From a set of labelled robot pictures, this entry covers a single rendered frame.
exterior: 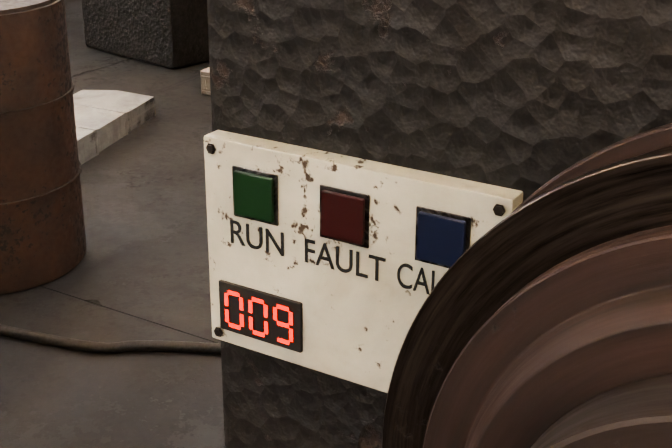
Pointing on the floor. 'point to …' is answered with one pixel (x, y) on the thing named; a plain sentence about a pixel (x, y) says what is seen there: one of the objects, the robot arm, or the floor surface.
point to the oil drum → (37, 140)
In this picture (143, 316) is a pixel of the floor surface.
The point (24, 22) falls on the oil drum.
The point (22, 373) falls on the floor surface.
